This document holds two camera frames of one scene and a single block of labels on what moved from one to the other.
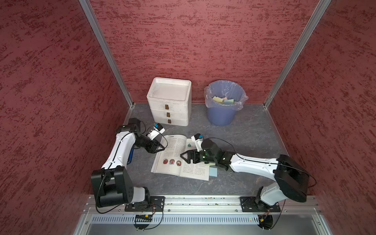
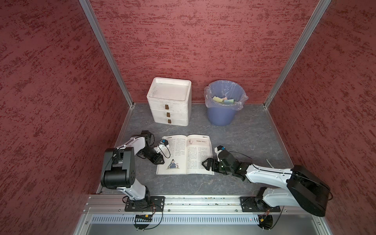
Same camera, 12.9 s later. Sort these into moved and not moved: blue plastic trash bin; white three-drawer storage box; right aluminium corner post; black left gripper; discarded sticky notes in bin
Moved: black left gripper
Not moved: white three-drawer storage box; discarded sticky notes in bin; right aluminium corner post; blue plastic trash bin
